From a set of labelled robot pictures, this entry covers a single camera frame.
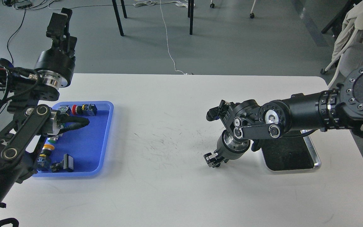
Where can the black cylindrical right-side gripper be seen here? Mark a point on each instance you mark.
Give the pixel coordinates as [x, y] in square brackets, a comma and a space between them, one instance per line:
[227, 148]

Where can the black cylindrical left-side gripper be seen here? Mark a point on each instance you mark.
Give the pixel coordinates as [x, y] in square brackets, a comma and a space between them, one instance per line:
[55, 67]

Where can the black right-side robot arm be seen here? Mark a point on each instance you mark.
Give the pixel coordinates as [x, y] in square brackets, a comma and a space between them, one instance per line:
[249, 125]

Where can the black left-side robot arm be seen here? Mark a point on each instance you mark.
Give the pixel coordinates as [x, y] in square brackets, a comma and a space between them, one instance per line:
[24, 123]

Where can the silver metal tray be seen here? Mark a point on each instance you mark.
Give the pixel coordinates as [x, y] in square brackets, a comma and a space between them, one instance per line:
[293, 153]

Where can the blue plastic tray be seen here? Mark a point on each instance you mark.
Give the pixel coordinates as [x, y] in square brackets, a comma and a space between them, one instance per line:
[87, 145]

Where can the black power strip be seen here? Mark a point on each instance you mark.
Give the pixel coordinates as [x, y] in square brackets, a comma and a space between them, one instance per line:
[18, 4]

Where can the black table leg left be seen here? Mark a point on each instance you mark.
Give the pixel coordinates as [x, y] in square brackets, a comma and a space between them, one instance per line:
[117, 15]

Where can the black table leg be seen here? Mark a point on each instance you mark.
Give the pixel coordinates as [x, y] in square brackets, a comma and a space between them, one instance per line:
[190, 9]
[117, 15]

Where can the black table leg right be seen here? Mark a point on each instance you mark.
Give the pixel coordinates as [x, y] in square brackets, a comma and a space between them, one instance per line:
[190, 9]

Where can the white caster leg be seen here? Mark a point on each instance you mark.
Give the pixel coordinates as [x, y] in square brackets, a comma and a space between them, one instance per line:
[252, 15]

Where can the grey chair with beige cloth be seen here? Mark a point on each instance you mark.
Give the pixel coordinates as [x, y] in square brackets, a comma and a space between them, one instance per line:
[348, 48]

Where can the black grey switch component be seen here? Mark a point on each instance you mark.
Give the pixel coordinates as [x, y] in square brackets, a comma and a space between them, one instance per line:
[64, 110]

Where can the red push button switch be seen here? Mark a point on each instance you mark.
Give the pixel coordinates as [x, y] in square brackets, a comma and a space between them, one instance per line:
[84, 109]

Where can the green push button switch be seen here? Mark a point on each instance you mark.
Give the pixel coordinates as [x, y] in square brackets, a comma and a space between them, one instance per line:
[53, 139]

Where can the yellow push button switch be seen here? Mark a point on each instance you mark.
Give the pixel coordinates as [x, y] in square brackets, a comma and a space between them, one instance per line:
[44, 160]

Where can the black switch block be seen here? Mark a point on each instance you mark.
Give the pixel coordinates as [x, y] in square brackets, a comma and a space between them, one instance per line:
[67, 164]

